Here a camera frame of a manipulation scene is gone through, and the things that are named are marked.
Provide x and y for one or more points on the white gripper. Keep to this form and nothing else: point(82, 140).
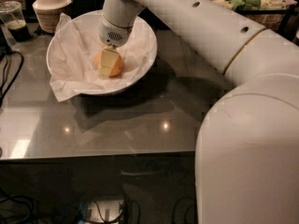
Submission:
point(112, 34)

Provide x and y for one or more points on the orange fruit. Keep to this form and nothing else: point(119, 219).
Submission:
point(108, 63)

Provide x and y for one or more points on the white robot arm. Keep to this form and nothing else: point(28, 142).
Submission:
point(247, 151)

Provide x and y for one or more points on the white paper liner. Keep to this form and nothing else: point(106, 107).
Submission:
point(71, 62)

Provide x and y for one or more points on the stack of paper bowls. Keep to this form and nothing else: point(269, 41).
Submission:
point(48, 13)

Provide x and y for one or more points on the plastic cup with dark drink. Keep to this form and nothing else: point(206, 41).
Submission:
point(12, 17)

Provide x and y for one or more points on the green packet in rack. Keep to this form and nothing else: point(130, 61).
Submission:
point(245, 4)

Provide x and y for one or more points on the black wire rack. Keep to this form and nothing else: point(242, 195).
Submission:
point(275, 20)

